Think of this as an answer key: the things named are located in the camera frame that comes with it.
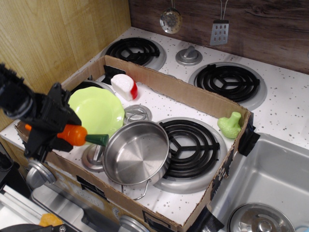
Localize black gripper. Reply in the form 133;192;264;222
21;83;82;162

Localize orange toy carrot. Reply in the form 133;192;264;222
25;124;109;146

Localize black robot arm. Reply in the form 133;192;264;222
0;63;81;162

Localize light green plastic plate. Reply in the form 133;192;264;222
69;87;125;138

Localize silver front left oven knob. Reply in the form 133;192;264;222
26;159;56;189

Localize silver oven knob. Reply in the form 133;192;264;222
26;159;56;189
118;215;149;232

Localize silver knob near pot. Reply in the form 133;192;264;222
82;145;105;173

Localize front left stove burner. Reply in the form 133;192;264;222
70;80;115;95

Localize stove burner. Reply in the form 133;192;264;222
100;37;167;71
155;117;227;194
188;62;267;111
70;80;115;95

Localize orange object bottom left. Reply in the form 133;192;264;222
39;213;63;227

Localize stainless steel pot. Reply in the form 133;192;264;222
102;117;171;200

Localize silver knob behind pot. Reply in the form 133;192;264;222
124;104;152;125

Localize white and red toy cheese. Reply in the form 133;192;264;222
111;74;138;101

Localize brown cardboard fence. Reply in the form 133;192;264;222
14;55;261;232

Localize silver front centre oven knob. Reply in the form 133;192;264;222
118;215;149;232

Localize back left stove burner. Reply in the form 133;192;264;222
100;37;167;71

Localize front right stove burner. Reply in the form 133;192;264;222
155;117;227;194

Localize silver back stove knob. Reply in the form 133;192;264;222
175;46;203;66

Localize hanging metal slotted spoon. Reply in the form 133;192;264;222
160;0;183;34

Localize green toy broccoli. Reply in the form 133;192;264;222
217;112;241;139

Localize back right stove burner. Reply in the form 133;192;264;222
188;62;267;111

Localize hanging metal spatula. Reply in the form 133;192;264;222
210;0;229;46

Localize steel pot lid in sink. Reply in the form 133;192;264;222
227;203;295;232

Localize silver sink basin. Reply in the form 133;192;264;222
211;133;309;232

